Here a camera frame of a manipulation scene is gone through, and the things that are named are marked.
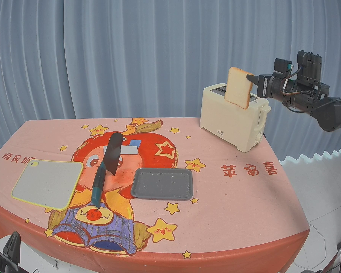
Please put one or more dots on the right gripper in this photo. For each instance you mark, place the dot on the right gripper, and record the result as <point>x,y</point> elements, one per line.
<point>277,88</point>

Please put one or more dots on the slice of bread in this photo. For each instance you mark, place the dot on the slice of bread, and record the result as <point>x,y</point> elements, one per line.
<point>238,88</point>

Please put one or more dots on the cream toaster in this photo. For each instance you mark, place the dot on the cream toaster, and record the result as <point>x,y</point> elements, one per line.
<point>230,121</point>

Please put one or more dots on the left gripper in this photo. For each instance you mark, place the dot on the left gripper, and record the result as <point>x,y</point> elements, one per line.
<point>0,262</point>

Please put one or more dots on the dark grey tray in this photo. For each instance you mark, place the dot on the dark grey tray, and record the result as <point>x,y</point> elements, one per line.
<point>162,184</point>

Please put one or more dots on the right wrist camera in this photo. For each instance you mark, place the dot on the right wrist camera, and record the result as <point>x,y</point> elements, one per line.
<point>281,65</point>

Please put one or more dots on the blue curtain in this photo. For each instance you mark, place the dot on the blue curtain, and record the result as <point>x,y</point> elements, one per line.
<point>130,44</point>

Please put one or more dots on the cutting board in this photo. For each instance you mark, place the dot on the cutting board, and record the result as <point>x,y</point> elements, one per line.
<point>48,183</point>

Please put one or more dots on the white knife rest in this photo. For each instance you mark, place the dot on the white knife rest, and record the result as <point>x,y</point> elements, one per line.
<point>128,150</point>

